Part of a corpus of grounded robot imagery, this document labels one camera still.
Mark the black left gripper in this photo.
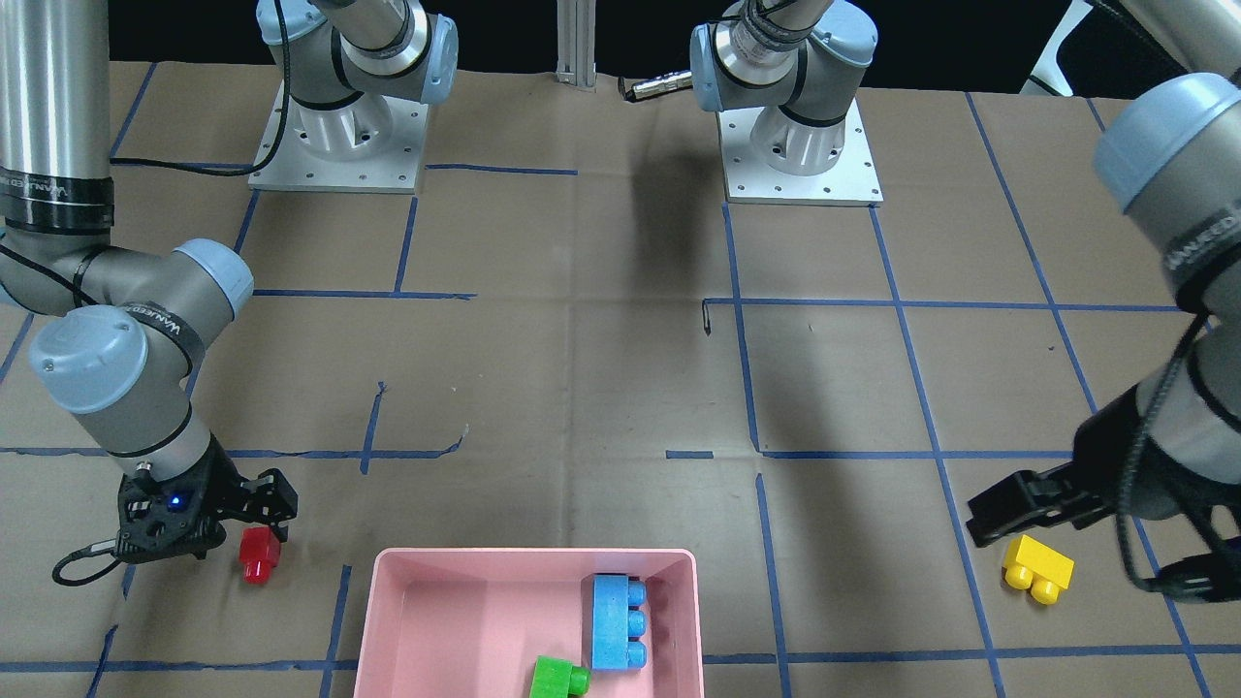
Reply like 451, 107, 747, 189
965, 386, 1142, 548

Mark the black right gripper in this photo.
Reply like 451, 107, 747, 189
114, 436, 299, 564

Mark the red toy block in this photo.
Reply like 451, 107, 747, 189
240, 527, 282, 585

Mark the yellow toy block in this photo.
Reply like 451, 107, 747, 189
1001, 534, 1073, 606

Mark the green toy block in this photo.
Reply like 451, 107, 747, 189
527, 655, 592, 698

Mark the blue toy block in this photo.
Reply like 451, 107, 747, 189
585, 573, 649, 673

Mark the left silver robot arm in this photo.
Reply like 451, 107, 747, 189
688, 1, 1240, 604

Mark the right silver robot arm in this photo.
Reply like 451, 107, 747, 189
2, 1, 460, 564

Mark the pink plastic box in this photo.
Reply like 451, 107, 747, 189
354, 548, 705, 697

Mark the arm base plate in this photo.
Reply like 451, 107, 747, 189
248, 87, 429, 195
717, 101, 885, 206

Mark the aluminium frame post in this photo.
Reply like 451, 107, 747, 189
553, 0, 597, 92

